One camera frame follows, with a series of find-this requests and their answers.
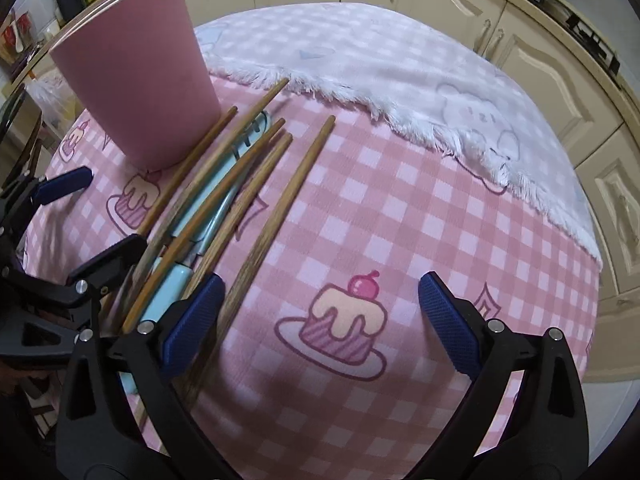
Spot black gas stove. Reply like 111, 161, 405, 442
475, 0, 621, 73

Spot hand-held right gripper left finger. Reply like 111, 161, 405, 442
55, 274, 236, 480

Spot pink checkered tablecloth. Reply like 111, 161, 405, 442
20, 72, 601, 480

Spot black kettle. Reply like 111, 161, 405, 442
52, 0, 83, 23

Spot white plastic bag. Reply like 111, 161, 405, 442
25, 72, 76, 131

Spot light blue handled fork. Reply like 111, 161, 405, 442
185, 112, 273, 266

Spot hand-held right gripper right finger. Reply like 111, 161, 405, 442
419, 271, 588, 480

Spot red knife holder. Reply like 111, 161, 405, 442
0, 12, 31, 61

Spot pile of wooden chopsticks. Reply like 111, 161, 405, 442
100, 0, 337, 426

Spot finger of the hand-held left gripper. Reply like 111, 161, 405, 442
0, 167, 94, 211
0, 232, 148, 361

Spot pink utensil cup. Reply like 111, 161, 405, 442
49, 0, 222, 172

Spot white checkered fringed cloth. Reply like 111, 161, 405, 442
192, 2, 603, 263

